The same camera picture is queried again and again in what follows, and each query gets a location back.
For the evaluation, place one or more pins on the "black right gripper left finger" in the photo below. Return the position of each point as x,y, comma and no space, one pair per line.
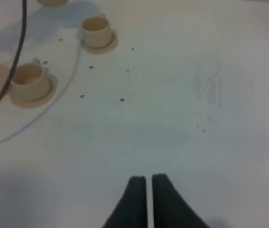
131,211

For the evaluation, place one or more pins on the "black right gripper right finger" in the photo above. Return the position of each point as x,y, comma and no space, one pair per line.
169,209

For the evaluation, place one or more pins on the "beige ceramic teapot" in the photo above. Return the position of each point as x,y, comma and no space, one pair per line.
52,3

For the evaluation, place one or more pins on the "near beige cup saucer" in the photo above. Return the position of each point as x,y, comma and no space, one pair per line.
46,98

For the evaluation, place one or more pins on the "beige cup saucer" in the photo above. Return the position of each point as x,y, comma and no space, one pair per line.
102,50
46,98

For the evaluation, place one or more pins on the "near beige teacup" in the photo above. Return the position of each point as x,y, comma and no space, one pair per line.
30,81

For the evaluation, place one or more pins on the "beige teacup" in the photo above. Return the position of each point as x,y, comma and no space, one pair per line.
30,81
96,31

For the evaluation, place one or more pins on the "far beige cup saucer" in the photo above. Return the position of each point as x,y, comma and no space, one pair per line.
102,50

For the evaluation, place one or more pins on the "far beige teacup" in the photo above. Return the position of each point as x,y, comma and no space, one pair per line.
96,31

